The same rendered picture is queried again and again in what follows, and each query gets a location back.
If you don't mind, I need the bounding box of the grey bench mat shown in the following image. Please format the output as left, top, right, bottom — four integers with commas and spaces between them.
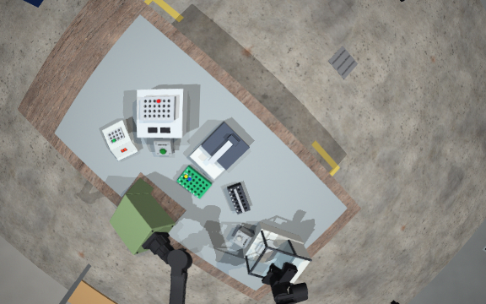
55, 14, 347, 290

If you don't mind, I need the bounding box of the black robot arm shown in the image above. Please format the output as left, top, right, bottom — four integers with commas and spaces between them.
142, 232, 308, 304

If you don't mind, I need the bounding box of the green tube rack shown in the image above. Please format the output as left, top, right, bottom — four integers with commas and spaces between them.
177, 166, 212, 198

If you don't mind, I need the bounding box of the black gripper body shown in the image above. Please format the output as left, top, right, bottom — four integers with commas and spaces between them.
262, 269, 286, 289

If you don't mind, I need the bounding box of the white dry block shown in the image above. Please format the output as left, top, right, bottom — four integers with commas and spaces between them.
102, 119, 140, 160

